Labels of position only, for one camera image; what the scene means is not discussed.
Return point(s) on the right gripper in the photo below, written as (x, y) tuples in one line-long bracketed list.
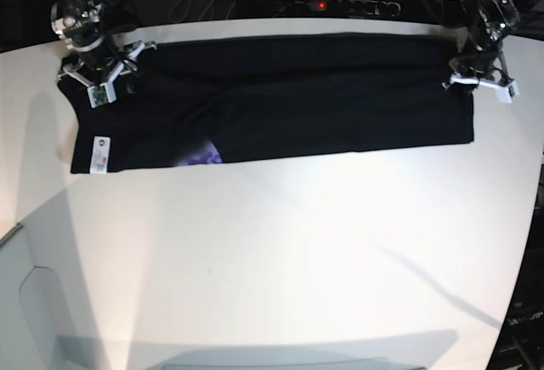
[(100, 65)]

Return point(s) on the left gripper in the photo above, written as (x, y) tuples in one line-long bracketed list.
[(478, 66)]

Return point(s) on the black T-shirt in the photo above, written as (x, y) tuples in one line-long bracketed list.
[(264, 98)]

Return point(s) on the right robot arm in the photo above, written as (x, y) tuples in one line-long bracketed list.
[(89, 29)]

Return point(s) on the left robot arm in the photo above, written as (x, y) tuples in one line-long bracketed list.
[(484, 21)]

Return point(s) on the white garment label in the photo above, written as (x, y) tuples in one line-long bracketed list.
[(100, 155)]

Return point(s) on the black power strip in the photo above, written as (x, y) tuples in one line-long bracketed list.
[(372, 9)]

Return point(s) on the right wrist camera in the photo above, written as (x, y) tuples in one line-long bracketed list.
[(102, 94)]

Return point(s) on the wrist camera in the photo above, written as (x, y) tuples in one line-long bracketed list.
[(506, 93), (102, 94)]

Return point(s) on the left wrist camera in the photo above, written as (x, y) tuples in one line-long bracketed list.
[(506, 93)]

